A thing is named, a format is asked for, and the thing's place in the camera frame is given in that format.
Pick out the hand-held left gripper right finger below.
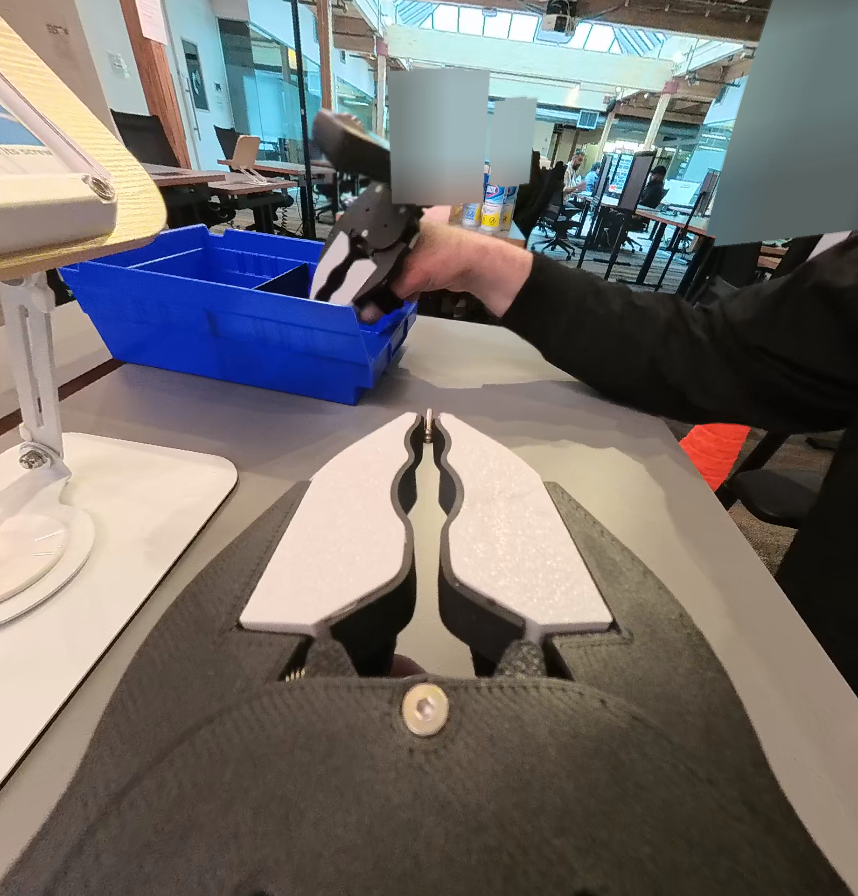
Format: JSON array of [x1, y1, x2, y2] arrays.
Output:
[[436, 412, 614, 638]]

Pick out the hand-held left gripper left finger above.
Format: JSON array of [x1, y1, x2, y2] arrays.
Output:
[[238, 412, 420, 631]]

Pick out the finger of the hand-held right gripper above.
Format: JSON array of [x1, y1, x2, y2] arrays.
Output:
[[310, 231, 358, 303], [329, 255, 382, 309]]

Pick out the blue plastic bin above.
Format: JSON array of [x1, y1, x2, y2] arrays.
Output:
[[59, 224, 419, 406]]

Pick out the person's right forearm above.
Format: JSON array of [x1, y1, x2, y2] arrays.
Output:
[[502, 231, 858, 431]]

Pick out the brown office desk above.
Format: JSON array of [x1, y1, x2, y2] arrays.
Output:
[[142, 160, 339, 235]]

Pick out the grey desk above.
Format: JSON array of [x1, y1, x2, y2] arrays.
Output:
[[0, 297, 858, 896]]

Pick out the person's right hand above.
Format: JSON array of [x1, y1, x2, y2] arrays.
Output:
[[394, 224, 535, 316]]

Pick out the black bin divider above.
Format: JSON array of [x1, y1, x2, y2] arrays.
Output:
[[252, 262, 318, 301]]

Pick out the white wipes canister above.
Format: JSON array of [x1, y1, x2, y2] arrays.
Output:
[[481, 162, 504, 232]]

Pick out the black office chair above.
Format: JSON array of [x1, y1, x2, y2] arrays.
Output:
[[516, 150, 584, 261]]

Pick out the orange cone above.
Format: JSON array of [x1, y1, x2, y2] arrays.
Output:
[[679, 422, 752, 492]]

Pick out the wooden instruction board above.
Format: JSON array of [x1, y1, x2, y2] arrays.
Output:
[[0, 0, 169, 288]]

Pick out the black chair base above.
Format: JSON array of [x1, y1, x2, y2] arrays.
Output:
[[716, 420, 846, 529]]

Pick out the framed instruction sheet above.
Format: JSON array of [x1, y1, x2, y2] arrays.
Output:
[[0, 56, 118, 260]]

